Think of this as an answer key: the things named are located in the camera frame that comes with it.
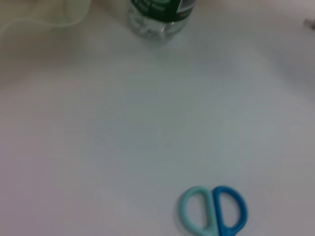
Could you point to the clear green-label water bottle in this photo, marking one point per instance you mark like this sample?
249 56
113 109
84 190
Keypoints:
160 14

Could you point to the blue sheathed scissors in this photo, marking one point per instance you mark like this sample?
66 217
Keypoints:
209 216

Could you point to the green translucent fruit bowl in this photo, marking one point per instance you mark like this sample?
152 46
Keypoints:
61 12

